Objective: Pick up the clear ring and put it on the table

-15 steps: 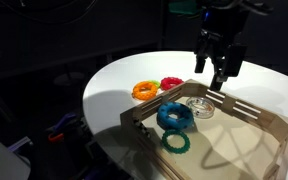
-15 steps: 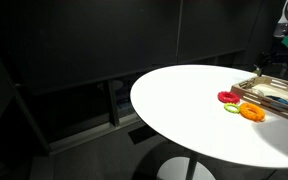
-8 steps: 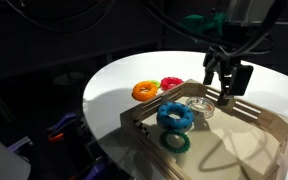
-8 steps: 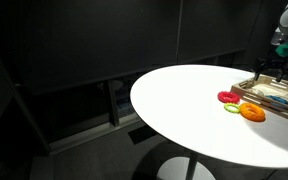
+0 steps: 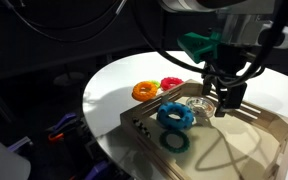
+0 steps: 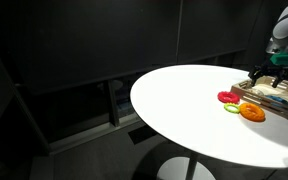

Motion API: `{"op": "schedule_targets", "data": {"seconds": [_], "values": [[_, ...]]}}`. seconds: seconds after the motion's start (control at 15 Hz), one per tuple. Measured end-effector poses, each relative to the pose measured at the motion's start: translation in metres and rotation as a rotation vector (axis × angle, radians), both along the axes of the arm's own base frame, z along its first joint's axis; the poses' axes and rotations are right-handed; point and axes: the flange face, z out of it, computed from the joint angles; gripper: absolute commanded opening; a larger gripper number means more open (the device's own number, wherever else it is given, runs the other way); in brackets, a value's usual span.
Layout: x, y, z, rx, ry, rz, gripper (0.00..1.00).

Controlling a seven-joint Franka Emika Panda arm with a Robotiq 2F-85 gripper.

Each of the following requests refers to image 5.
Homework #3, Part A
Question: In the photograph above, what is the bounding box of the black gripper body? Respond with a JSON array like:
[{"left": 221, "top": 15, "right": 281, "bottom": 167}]
[{"left": 216, "top": 43, "right": 252, "bottom": 84}]

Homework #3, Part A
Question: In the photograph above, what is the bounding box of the clear ring with beads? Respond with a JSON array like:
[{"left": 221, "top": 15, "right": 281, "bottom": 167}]
[{"left": 185, "top": 95, "right": 216, "bottom": 118}]

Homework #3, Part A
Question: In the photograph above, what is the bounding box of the wooden slatted tray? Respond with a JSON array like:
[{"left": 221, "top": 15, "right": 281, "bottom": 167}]
[{"left": 119, "top": 78, "right": 288, "bottom": 180}]

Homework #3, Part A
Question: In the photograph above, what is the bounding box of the purple plastic part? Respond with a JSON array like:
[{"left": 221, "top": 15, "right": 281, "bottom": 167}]
[{"left": 83, "top": 159, "right": 112, "bottom": 180}]

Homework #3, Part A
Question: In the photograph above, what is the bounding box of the purple clamp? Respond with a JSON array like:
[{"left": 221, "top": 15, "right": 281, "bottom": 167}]
[{"left": 52, "top": 112, "right": 79, "bottom": 133}]

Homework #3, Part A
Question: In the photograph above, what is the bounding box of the grey curved cover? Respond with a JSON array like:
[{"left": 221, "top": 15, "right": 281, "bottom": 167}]
[{"left": 0, "top": 128, "right": 32, "bottom": 180}]

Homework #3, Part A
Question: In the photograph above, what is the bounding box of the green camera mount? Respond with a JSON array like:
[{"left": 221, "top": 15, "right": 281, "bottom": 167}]
[{"left": 177, "top": 30, "right": 223, "bottom": 64}]

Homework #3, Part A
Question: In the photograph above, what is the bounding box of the red ribbed ring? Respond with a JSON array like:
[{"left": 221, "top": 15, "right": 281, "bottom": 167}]
[{"left": 160, "top": 76, "right": 184, "bottom": 92}]

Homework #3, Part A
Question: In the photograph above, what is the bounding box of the blue dotted ring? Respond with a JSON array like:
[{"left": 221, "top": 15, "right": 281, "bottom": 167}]
[{"left": 156, "top": 101, "right": 196, "bottom": 131}]

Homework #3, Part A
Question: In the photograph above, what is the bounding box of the light green toothed ring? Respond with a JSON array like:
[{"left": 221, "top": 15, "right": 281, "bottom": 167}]
[{"left": 149, "top": 79, "right": 162, "bottom": 90}]

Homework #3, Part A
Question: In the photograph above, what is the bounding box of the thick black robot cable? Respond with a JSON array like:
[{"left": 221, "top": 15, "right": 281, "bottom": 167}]
[{"left": 217, "top": 0, "right": 288, "bottom": 88}]

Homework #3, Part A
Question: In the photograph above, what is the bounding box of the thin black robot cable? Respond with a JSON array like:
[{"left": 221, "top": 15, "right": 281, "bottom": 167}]
[{"left": 130, "top": 0, "right": 218, "bottom": 78}]

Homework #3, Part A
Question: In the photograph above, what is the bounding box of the dark green toothed ring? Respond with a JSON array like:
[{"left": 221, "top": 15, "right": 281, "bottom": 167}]
[{"left": 159, "top": 129, "right": 191, "bottom": 154}]

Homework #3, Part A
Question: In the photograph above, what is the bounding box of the orange bumpy ring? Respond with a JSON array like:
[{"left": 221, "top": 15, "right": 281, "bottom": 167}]
[{"left": 131, "top": 80, "right": 159, "bottom": 103}]

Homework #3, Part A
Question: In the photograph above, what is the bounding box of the orange clamp handle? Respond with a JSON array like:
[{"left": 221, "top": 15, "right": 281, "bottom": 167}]
[{"left": 48, "top": 132, "right": 65, "bottom": 143}]

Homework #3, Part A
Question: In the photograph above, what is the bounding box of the black background cable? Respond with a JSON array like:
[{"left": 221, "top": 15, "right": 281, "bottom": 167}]
[{"left": 0, "top": 0, "right": 129, "bottom": 44}]

